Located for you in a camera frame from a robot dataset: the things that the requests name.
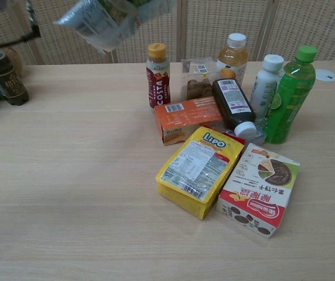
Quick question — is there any white plastic snack bag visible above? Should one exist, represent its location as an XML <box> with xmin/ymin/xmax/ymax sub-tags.
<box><xmin>52</xmin><ymin>0</ymin><xmax>177</xmax><ymax>54</ymax></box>

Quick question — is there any orange packet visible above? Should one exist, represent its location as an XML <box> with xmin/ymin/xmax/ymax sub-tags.
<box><xmin>153</xmin><ymin>97</ymin><xmax>225</xmax><ymax>148</ymax></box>

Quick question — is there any yellow Lipo snack bag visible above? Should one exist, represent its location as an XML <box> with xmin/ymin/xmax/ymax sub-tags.
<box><xmin>155</xmin><ymin>126</ymin><xmax>246</xmax><ymax>221</ymax></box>

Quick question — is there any Costa coffee bottle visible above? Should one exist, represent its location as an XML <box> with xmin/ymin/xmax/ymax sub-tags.
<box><xmin>145</xmin><ymin>42</ymin><xmax>172</xmax><ymax>114</ymax></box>

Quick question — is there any clear plastic cookie box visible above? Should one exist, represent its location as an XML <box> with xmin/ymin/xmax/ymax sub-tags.
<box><xmin>180</xmin><ymin>57</ymin><xmax>218</xmax><ymax>102</ymax></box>

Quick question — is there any red snack package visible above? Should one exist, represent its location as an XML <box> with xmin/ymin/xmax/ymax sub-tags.
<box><xmin>222</xmin><ymin>129</ymin><xmax>246</xmax><ymax>145</ymax></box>

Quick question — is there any dark bottle white cap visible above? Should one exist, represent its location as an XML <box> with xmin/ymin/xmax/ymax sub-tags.
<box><xmin>211</xmin><ymin>78</ymin><xmax>258</xmax><ymax>139</ymax></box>

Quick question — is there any orange juice bottle white cap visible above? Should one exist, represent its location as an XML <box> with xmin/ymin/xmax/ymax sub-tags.
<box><xmin>216</xmin><ymin>32</ymin><xmax>249</xmax><ymax>87</ymax></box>

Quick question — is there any Nestle wafer box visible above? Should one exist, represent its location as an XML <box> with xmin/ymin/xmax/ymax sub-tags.
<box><xmin>216</xmin><ymin>142</ymin><xmax>301</xmax><ymax>239</ymax></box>

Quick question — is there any white drink bottle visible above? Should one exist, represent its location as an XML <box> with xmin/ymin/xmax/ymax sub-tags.
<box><xmin>249</xmin><ymin>54</ymin><xmax>286</xmax><ymax>124</ymax></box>

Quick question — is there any green tea bottle green cap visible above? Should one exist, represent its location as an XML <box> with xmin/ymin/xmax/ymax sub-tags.
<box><xmin>262</xmin><ymin>45</ymin><xmax>319</xmax><ymax>145</ymax></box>

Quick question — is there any woven folding screen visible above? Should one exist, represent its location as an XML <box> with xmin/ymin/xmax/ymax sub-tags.
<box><xmin>0</xmin><ymin>0</ymin><xmax>335</xmax><ymax>66</ymax></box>

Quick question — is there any dark tea bottle black cap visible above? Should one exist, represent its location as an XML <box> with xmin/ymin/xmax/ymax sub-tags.
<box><xmin>0</xmin><ymin>50</ymin><xmax>30</xmax><ymax>107</ymax></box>

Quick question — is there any white table cable grommet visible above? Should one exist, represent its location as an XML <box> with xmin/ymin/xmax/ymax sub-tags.
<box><xmin>315</xmin><ymin>68</ymin><xmax>335</xmax><ymax>83</ymax></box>

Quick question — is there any black cable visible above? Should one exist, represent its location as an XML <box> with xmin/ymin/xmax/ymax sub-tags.
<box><xmin>0</xmin><ymin>0</ymin><xmax>42</xmax><ymax>50</ymax></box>

